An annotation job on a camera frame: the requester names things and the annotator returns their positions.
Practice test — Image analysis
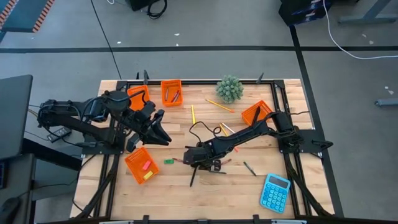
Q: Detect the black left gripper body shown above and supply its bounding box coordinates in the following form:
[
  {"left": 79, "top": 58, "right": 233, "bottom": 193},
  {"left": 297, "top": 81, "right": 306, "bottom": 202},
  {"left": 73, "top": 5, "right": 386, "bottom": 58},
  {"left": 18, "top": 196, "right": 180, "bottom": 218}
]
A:
[{"left": 132, "top": 101, "right": 158, "bottom": 134}]

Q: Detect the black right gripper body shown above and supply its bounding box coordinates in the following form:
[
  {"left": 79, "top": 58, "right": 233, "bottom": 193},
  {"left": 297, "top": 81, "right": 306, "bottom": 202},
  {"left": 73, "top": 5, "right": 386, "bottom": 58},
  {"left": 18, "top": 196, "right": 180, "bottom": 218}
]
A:
[{"left": 183, "top": 144, "right": 218, "bottom": 166}]

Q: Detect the pale yellow pencil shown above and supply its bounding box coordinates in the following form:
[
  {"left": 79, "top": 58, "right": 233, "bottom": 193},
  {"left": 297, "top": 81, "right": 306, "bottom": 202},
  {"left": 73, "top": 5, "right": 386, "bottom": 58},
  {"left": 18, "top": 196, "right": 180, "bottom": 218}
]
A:
[{"left": 221, "top": 121, "right": 236, "bottom": 134}]

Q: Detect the yellow pencil orange tip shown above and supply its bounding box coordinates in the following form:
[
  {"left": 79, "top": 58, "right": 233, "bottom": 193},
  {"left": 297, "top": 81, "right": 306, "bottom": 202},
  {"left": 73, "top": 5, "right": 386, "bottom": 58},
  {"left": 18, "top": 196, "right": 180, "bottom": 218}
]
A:
[{"left": 205, "top": 98, "right": 235, "bottom": 113}]

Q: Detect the orange plastic mesh bin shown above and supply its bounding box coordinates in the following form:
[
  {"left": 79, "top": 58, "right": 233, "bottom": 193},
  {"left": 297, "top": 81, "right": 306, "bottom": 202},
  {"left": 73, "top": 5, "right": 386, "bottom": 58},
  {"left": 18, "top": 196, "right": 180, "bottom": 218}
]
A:
[
  {"left": 160, "top": 79, "right": 184, "bottom": 108},
  {"left": 241, "top": 100, "right": 274, "bottom": 126},
  {"left": 127, "top": 85, "right": 151, "bottom": 112},
  {"left": 124, "top": 146, "right": 160, "bottom": 185}
]

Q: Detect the dark pen on table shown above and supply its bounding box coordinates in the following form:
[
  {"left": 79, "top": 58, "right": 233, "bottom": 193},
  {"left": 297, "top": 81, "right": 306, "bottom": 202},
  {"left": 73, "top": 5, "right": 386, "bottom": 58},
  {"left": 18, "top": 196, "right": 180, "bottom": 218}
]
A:
[{"left": 243, "top": 161, "right": 257, "bottom": 177}]

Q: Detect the green plant in white pot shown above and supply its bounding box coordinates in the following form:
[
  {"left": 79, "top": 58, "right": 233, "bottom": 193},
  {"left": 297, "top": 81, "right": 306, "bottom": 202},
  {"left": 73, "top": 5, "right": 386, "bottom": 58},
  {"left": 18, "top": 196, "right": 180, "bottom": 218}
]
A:
[{"left": 216, "top": 74, "right": 244, "bottom": 105}]

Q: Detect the blue calculator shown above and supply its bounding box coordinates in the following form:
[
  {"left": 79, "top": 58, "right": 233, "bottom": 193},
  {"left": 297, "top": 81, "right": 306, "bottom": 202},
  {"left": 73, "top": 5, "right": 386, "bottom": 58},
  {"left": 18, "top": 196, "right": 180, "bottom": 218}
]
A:
[{"left": 259, "top": 173, "right": 292, "bottom": 215}]

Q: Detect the black power adapter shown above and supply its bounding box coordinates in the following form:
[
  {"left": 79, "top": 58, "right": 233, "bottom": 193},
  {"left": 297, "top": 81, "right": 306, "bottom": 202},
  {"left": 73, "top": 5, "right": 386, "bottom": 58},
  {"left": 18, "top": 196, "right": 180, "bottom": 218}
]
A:
[{"left": 46, "top": 126, "right": 73, "bottom": 143}]

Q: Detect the dark grey monitor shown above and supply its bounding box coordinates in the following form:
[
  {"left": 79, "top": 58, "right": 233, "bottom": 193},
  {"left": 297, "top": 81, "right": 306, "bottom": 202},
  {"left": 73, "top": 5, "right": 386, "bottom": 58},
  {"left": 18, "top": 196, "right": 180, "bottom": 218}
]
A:
[{"left": 0, "top": 74, "right": 34, "bottom": 161}]

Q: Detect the black desk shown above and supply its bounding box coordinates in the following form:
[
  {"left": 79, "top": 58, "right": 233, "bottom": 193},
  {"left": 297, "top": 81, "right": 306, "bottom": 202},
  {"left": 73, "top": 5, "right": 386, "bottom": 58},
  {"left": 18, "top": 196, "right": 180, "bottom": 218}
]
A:
[{"left": 0, "top": 138, "right": 83, "bottom": 224}]

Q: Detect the grey mat with striped edge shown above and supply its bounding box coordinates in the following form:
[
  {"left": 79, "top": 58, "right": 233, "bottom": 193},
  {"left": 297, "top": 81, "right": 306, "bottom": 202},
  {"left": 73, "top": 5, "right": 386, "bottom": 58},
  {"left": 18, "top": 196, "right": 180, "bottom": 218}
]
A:
[{"left": 0, "top": 0, "right": 56, "bottom": 34}]

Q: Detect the black computer mouse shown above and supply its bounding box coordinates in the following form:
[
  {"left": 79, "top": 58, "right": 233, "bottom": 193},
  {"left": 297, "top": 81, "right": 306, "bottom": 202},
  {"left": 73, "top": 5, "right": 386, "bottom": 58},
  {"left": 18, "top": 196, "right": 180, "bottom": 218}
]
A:
[{"left": 0, "top": 197, "right": 22, "bottom": 224}]

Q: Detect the black and blue box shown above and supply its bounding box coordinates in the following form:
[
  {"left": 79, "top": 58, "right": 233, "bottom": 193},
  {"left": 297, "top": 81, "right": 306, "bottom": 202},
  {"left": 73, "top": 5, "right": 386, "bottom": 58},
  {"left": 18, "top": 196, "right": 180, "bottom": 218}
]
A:
[{"left": 277, "top": 0, "right": 333, "bottom": 27}]

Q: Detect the grey metal bar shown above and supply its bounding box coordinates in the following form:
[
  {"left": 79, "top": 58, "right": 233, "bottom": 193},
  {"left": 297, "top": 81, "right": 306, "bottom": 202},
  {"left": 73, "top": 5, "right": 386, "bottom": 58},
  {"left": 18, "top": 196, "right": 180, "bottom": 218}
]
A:
[{"left": 374, "top": 98, "right": 398, "bottom": 108}]

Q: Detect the grey metal table leg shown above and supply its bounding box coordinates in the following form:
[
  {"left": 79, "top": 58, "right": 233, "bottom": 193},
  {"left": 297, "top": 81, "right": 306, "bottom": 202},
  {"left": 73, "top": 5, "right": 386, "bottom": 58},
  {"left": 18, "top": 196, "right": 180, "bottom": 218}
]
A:
[{"left": 338, "top": 0, "right": 398, "bottom": 25}]

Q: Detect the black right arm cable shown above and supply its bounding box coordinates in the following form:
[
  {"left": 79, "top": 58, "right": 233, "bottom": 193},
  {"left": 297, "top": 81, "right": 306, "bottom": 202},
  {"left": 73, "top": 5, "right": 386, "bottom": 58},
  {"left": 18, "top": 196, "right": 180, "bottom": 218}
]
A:
[{"left": 188, "top": 121, "right": 224, "bottom": 144}]

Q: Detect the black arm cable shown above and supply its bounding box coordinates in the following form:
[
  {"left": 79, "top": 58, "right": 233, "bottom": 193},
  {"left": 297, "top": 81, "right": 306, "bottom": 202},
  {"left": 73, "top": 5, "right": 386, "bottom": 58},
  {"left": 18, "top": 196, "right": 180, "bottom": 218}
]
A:
[
  {"left": 188, "top": 121, "right": 224, "bottom": 144},
  {"left": 123, "top": 89, "right": 149, "bottom": 106}
]

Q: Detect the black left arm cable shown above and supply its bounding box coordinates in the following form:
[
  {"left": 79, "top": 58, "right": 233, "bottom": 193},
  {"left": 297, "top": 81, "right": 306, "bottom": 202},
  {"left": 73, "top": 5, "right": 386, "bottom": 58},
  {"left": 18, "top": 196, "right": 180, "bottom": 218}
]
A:
[{"left": 123, "top": 89, "right": 149, "bottom": 106}]

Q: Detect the black metal table frame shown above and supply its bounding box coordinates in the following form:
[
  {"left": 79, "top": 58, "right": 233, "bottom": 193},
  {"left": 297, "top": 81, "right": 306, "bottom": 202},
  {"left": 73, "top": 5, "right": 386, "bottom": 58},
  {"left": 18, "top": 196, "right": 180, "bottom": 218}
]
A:
[{"left": 70, "top": 70, "right": 345, "bottom": 224}]

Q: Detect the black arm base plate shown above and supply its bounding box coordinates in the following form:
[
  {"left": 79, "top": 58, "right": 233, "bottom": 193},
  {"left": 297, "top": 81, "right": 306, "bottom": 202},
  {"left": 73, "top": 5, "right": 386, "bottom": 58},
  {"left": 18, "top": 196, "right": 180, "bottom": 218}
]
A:
[
  {"left": 81, "top": 130, "right": 127, "bottom": 156},
  {"left": 276, "top": 129, "right": 334, "bottom": 154}
]

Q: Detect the thin black cable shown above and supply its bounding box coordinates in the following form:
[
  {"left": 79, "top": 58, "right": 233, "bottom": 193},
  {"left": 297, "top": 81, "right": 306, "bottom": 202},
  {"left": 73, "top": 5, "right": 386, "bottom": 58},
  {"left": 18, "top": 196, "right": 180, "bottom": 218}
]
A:
[{"left": 90, "top": 0, "right": 123, "bottom": 80}]

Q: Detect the coiled black cable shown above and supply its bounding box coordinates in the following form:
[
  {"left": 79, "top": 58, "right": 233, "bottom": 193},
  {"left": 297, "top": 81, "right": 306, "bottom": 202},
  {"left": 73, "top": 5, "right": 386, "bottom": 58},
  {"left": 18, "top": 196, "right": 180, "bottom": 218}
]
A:
[{"left": 146, "top": 0, "right": 169, "bottom": 20}]

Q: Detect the white floor cable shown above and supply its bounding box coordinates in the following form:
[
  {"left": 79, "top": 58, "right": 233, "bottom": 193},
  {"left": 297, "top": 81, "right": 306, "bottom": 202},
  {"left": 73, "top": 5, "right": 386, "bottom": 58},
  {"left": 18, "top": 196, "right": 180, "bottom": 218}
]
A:
[{"left": 322, "top": 0, "right": 398, "bottom": 60}]

